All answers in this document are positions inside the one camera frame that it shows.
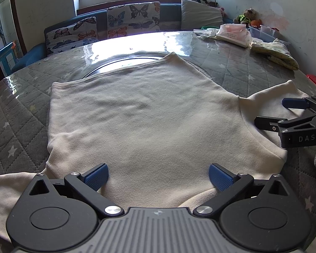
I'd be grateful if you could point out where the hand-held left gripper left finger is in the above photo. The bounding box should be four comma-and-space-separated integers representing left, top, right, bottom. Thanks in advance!
26, 163, 125, 217

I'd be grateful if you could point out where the clear plastic box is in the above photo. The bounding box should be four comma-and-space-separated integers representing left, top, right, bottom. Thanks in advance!
249, 25, 280, 43

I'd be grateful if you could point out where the blue cabinet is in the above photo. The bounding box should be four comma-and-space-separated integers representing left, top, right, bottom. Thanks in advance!
0, 42, 19, 77

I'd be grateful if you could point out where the blue sofa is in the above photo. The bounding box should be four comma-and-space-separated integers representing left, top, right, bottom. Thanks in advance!
12, 3, 235, 73

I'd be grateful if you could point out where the white crumpled plastic bag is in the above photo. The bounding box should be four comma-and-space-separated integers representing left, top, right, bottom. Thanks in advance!
195, 28, 222, 41

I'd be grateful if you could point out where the cream sweater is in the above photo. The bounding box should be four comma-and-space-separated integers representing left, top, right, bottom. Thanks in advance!
0, 52, 310, 243

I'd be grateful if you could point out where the dark wooden door frame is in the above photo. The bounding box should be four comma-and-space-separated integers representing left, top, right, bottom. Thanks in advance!
9, 0, 28, 56

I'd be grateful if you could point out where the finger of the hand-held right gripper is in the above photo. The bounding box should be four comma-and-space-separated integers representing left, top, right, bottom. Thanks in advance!
282, 95, 316, 115
254, 111, 316, 135

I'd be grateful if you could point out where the grey pillow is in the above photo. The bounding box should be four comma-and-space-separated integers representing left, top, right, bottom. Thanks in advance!
181, 0, 224, 31

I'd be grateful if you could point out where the brown teddy bear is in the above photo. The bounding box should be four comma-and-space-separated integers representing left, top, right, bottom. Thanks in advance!
234, 8, 262, 27

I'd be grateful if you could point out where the yellow floral cloth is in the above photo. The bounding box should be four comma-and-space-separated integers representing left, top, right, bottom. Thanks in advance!
251, 38, 300, 71

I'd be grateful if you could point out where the round black table hob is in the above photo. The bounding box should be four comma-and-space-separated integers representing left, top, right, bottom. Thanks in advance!
82, 54, 175, 80

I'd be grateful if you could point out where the butterfly print cushion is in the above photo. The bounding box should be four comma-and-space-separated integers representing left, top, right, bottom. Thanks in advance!
106, 2, 161, 40
44, 16, 99, 56

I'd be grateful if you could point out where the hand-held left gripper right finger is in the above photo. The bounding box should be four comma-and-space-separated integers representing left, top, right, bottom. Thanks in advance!
193, 163, 291, 217

